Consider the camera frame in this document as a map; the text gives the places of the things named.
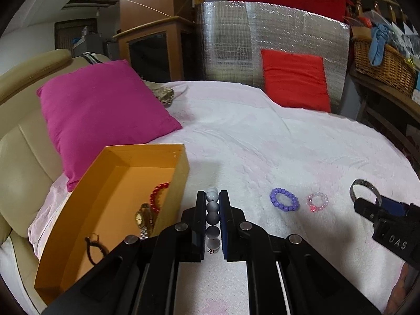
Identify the wooden side table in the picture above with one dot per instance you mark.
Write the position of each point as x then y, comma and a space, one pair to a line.
387, 95

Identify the grey storage box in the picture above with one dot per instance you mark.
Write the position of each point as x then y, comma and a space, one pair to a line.
92, 44

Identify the red pillow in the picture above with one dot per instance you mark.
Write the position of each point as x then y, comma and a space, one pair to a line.
295, 78

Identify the striped cloth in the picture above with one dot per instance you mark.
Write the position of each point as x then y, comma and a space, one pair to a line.
91, 57

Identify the camouflage cloth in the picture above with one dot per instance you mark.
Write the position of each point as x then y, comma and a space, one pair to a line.
164, 95

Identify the silver foil insulation mat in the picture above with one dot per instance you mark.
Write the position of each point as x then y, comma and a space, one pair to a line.
226, 39

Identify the beige leather sofa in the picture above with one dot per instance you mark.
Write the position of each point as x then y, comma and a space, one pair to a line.
19, 157

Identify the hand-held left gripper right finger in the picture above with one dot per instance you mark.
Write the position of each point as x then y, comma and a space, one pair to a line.
224, 226

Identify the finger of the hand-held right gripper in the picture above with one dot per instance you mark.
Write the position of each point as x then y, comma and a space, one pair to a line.
367, 208
393, 207

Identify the pink pillow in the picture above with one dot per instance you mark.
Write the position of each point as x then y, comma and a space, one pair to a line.
98, 111

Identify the wooden glass-door cabinet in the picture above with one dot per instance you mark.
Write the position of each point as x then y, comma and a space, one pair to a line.
147, 29

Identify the wicker basket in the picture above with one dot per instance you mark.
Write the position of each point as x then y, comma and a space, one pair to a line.
384, 65

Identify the white pink blanket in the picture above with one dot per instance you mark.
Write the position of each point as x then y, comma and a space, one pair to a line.
262, 144

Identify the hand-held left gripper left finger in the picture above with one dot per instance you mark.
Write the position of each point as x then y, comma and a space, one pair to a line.
198, 223

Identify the orange cardboard box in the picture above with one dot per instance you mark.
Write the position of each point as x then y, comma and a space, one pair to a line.
121, 183

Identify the blue cloth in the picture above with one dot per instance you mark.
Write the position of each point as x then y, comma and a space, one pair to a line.
377, 46

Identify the person's right forearm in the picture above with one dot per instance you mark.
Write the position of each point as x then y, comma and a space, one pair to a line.
405, 288

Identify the gold wrist watch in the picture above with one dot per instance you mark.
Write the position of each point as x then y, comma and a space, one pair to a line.
141, 218

